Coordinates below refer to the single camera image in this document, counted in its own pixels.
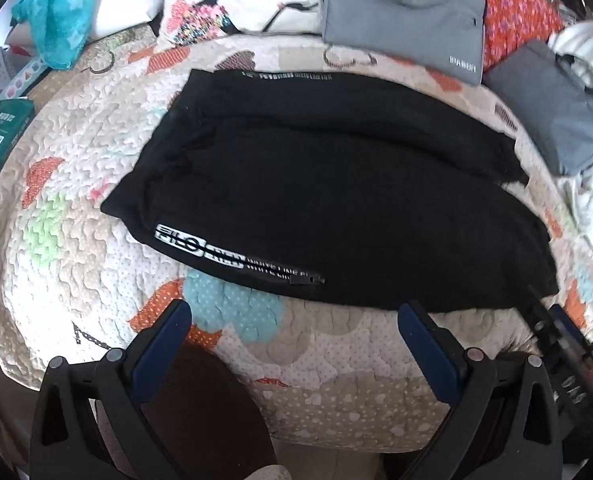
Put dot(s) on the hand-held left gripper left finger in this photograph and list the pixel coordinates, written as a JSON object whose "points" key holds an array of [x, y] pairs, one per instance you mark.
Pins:
{"points": [[164, 340]]}

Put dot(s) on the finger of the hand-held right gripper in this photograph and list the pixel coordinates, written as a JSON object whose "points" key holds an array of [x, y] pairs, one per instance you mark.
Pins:
{"points": [[566, 325]]}

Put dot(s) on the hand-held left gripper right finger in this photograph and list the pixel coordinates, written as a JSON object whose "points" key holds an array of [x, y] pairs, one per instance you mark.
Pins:
{"points": [[426, 342]]}

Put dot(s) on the black pants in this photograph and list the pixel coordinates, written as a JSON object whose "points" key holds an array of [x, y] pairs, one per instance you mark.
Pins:
{"points": [[351, 185]]}

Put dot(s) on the heart print quilted bedspread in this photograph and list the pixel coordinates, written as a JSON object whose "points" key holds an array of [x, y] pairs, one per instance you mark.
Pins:
{"points": [[76, 260]]}

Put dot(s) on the grey cushion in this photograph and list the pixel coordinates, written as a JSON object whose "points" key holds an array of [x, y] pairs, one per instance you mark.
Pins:
{"points": [[551, 110]]}

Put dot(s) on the green box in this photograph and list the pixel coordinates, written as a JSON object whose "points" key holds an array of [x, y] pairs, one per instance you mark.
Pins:
{"points": [[1, 145]]}

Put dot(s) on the colourful shapes box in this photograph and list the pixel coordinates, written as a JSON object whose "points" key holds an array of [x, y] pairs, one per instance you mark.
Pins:
{"points": [[24, 77]]}

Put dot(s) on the grey laptop bag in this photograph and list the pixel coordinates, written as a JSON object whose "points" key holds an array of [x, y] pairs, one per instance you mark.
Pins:
{"points": [[401, 25]]}

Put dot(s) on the red floral blanket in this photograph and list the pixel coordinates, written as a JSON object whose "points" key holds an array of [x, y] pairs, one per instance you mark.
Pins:
{"points": [[516, 10]]}

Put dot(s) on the white cloth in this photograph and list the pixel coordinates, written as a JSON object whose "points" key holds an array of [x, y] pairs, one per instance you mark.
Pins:
{"points": [[126, 0]]}

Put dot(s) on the teal star print cloth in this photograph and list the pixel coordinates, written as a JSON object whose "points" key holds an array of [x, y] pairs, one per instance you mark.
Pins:
{"points": [[56, 15]]}

